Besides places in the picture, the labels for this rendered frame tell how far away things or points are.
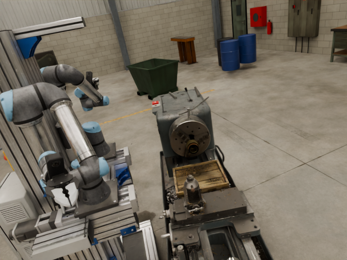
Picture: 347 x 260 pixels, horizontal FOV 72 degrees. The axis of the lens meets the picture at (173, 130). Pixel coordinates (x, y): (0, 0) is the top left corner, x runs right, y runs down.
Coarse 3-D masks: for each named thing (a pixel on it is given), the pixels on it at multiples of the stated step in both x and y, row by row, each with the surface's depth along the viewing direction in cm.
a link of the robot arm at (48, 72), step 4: (44, 68) 148; (48, 68) 147; (52, 68) 146; (56, 68) 145; (44, 72) 146; (48, 72) 146; (52, 72) 145; (56, 72) 145; (44, 76) 147; (48, 76) 146; (52, 76) 146; (56, 76) 146; (48, 80) 147; (52, 80) 148; (56, 80) 147; (52, 84) 149; (56, 84) 150; (60, 84) 151; (64, 84) 154; (60, 88) 152; (64, 88) 157
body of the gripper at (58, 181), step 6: (60, 174) 73; (66, 174) 74; (72, 174) 74; (48, 180) 72; (54, 180) 71; (60, 180) 71; (66, 180) 71; (48, 186) 69; (54, 186) 68; (60, 186) 69; (66, 192) 71; (78, 198) 74; (54, 204) 69
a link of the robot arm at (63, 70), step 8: (64, 64) 147; (64, 72) 145; (72, 72) 148; (80, 72) 153; (64, 80) 148; (72, 80) 149; (80, 80) 153; (80, 88) 160; (88, 88) 163; (88, 96) 172; (96, 96) 173; (104, 96) 182; (96, 104) 183; (104, 104) 182
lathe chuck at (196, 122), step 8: (184, 120) 181; (192, 120) 180; (200, 120) 186; (184, 128) 181; (192, 128) 181; (200, 128) 182; (176, 136) 183; (176, 144) 186; (184, 144) 187; (200, 144) 188; (208, 144) 188; (176, 152) 189; (184, 152) 189; (200, 152) 191
